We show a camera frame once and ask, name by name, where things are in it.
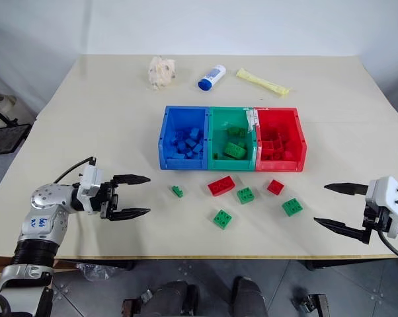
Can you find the blue brick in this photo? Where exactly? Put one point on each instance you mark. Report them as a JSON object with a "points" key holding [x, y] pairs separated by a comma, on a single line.
{"points": [[190, 143], [194, 133], [189, 154], [198, 149], [178, 156]]}

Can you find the crumpled white tissue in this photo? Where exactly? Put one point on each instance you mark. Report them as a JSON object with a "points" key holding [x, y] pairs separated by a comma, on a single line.
{"points": [[161, 72]]}

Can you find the white tape strip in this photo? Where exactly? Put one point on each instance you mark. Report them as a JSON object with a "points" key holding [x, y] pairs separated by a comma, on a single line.
{"points": [[251, 119]]}

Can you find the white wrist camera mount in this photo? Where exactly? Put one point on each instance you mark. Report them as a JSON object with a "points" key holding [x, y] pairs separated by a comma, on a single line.
{"points": [[90, 180], [387, 195]]}

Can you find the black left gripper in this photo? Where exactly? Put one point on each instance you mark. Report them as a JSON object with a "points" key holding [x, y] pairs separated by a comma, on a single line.
{"points": [[107, 198]]}

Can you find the green square brick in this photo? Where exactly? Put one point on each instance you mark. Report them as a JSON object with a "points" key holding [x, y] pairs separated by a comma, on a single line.
{"points": [[222, 219], [246, 195], [292, 207]]}

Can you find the black table foot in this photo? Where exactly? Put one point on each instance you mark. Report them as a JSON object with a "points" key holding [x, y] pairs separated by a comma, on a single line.
{"points": [[309, 265]]}

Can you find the small red square brick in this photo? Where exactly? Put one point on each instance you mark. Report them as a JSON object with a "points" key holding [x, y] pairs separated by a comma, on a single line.
{"points": [[275, 187]]}

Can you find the large red hollow brick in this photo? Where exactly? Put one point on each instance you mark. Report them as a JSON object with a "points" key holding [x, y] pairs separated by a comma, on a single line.
{"points": [[271, 149]]}

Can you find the large green brick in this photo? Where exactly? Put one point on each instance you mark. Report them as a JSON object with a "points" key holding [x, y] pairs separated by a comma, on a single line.
{"points": [[233, 151]]}

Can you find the yellow plastic packet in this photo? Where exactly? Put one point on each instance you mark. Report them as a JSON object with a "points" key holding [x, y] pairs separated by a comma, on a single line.
{"points": [[262, 82]]}

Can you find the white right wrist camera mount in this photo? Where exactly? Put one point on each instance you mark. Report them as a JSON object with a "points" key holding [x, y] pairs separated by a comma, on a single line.
{"points": [[387, 195]]}

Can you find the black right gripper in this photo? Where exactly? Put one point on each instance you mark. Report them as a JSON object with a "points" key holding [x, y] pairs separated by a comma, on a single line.
{"points": [[373, 216]]}

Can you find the blue plastic bin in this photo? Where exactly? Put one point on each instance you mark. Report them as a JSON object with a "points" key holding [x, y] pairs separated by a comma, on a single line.
{"points": [[182, 115]]}

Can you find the green plastic bin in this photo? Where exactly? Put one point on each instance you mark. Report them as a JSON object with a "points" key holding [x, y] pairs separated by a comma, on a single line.
{"points": [[227, 115]]}

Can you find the long red brick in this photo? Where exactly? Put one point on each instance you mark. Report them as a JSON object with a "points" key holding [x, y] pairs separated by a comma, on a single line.
{"points": [[221, 187]]}

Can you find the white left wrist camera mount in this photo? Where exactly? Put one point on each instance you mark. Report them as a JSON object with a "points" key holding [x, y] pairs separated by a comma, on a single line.
{"points": [[90, 180]]}

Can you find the red plastic bin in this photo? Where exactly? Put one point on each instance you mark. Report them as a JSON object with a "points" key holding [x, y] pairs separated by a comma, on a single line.
{"points": [[278, 115]]}

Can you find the white tube with blue cap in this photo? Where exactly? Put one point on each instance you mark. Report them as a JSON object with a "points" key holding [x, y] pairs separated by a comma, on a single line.
{"points": [[211, 77]]}

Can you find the dark rounded shape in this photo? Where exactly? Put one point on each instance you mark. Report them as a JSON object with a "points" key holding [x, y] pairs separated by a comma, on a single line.
{"points": [[247, 297]]}

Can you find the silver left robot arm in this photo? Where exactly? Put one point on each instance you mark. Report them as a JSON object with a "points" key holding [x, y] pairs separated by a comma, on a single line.
{"points": [[43, 198]]}

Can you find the small green narrow brick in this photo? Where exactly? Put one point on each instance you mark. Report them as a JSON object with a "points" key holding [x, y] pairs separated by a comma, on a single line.
{"points": [[177, 191]]}

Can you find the clear plastic bag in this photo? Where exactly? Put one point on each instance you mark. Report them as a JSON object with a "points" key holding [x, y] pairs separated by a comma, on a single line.
{"points": [[96, 271]]}

